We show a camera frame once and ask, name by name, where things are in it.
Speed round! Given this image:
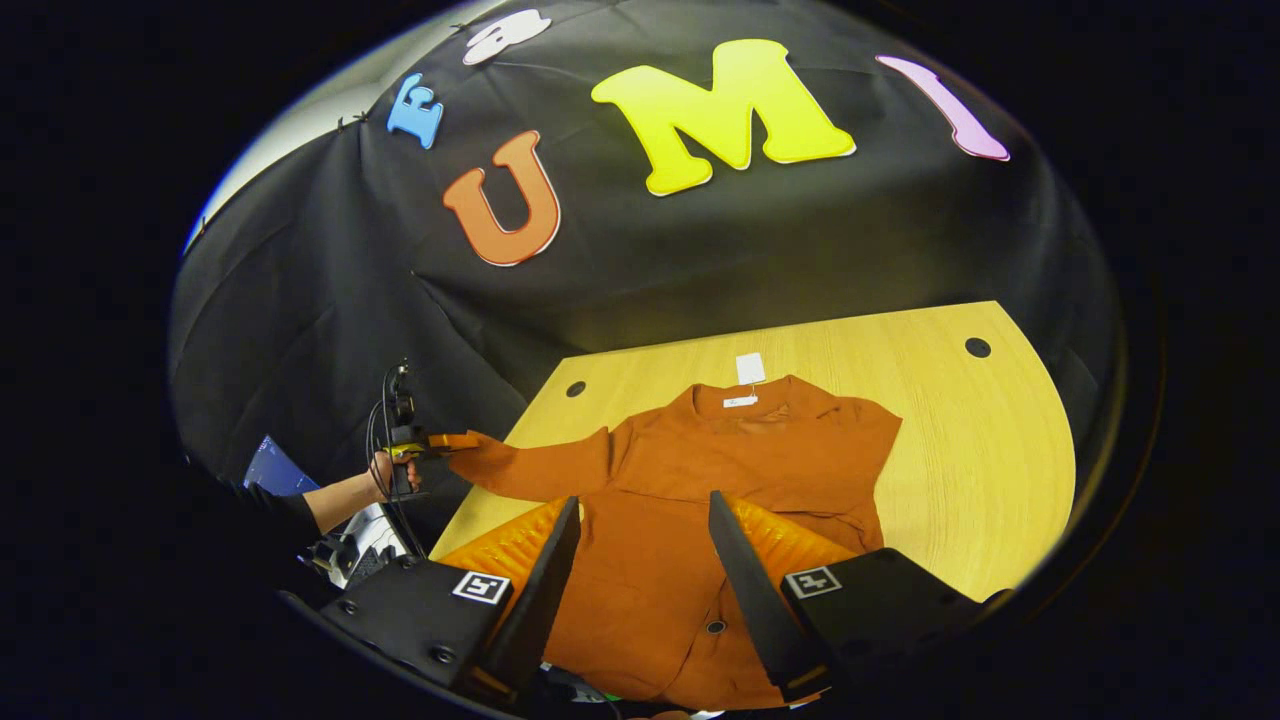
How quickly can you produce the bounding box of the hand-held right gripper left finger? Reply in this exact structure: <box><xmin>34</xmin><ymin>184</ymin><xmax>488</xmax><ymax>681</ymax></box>
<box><xmin>320</xmin><ymin>497</ymin><xmax>583</xmax><ymax>701</ymax></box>

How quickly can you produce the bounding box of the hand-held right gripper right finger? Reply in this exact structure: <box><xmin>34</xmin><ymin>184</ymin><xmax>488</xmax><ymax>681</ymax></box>
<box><xmin>708</xmin><ymin>490</ymin><xmax>1016</xmax><ymax>703</ymax></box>

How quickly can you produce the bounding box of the rust orange button shirt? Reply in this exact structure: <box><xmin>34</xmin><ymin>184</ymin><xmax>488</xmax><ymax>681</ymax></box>
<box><xmin>448</xmin><ymin>375</ymin><xmax>903</xmax><ymax>711</ymax></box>

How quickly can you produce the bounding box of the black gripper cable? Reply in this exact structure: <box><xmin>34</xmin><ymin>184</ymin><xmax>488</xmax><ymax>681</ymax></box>
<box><xmin>365</xmin><ymin>365</ymin><xmax>426</xmax><ymax>561</ymax></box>

